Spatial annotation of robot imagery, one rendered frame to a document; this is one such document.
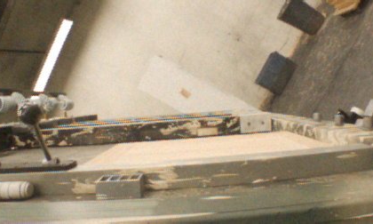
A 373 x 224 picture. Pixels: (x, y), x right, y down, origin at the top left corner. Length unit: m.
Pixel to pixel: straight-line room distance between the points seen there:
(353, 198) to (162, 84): 4.37
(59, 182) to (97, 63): 5.85
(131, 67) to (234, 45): 2.08
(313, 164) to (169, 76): 4.11
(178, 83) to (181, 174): 4.07
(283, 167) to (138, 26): 5.73
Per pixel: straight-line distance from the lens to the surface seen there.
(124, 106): 6.22
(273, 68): 4.95
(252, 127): 1.19
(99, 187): 0.47
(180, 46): 5.93
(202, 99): 4.53
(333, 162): 0.54
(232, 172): 0.49
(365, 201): 0.28
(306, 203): 0.26
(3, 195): 0.55
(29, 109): 0.49
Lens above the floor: 1.22
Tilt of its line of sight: 1 degrees down
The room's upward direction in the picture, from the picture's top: 61 degrees counter-clockwise
